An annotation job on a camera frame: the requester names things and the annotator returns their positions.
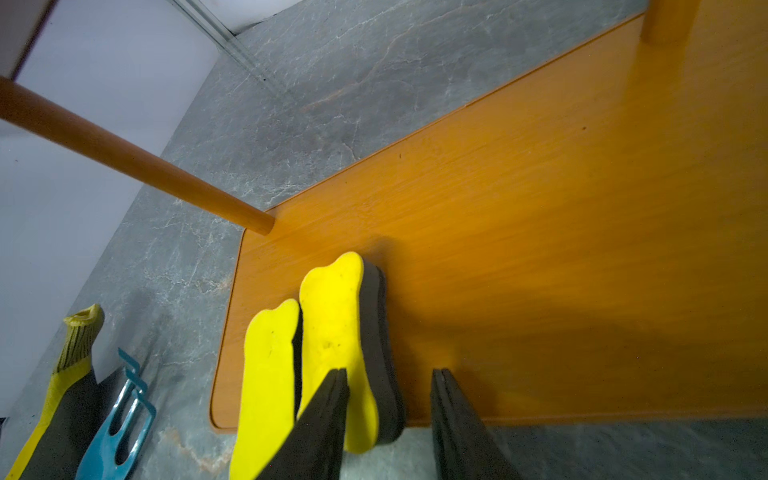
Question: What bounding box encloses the yellow black gardening glove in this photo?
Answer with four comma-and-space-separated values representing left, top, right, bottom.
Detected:
7, 304, 105, 479

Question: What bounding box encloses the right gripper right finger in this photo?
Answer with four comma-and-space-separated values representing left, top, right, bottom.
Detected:
430, 369, 520, 479

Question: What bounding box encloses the orange two-tier wooden shelf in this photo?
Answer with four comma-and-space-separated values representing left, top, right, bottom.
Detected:
1, 1, 767, 433

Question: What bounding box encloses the blue yellow garden fork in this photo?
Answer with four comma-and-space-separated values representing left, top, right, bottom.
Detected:
75, 348, 157, 479

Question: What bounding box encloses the yellow whiteboard eraser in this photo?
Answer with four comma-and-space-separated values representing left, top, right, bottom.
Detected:
229, 299, 300, 479
298, 251, 406, 454

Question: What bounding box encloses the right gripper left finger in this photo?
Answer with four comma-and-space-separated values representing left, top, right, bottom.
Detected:
257, 369, 350, 479

